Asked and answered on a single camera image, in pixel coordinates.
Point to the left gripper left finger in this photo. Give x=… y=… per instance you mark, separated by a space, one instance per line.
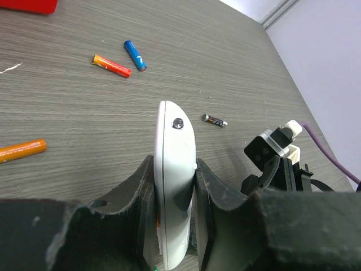
x=116 y=231

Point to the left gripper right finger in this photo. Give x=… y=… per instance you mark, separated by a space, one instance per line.
x=274 y=230

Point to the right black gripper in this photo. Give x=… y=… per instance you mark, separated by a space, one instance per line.
x=280 y=174

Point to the white remote control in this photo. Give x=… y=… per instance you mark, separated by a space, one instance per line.
x=174 y=165

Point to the black battery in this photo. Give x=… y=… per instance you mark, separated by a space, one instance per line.
x=215 y=121

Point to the orange battery upper left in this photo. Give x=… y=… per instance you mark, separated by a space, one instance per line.
x=22 y=150

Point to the red battery near bin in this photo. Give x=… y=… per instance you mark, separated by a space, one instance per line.
x=111 y=66

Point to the blue battery near bin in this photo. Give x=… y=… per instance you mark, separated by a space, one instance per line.
x=135 y=55

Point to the red plastic bin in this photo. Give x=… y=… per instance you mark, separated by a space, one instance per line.
x=46 y=7

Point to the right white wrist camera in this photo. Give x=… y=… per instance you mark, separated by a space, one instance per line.
x=278 y=142

